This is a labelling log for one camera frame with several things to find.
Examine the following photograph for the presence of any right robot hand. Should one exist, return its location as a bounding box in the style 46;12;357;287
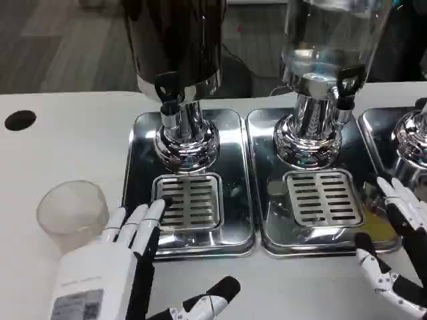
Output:
354;176;427;320

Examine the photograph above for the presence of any round black counter hole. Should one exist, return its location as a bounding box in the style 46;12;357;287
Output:
4;109;37;132

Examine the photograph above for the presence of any dark drink dispenser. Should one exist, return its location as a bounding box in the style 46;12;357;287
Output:
120;0;228;175

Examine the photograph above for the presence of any clear ribbed glass cup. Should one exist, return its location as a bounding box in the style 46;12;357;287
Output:
35;180;110;256

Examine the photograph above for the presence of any steel drip grid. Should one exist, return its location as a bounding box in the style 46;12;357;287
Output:
151;173;224;231
282;169;364;227

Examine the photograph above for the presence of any steel tray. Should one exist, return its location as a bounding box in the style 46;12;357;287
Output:
356;106;427;201
245;107;403;257
121;108;256;260

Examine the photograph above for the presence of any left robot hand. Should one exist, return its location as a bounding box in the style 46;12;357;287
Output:
48;199;242;320

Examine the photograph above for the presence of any clear drink dispenser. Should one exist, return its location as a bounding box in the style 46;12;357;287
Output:
272;0;398;169

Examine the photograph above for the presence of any black tap handle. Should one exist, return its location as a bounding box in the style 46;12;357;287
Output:
335;65;367;111
153;71;181;104

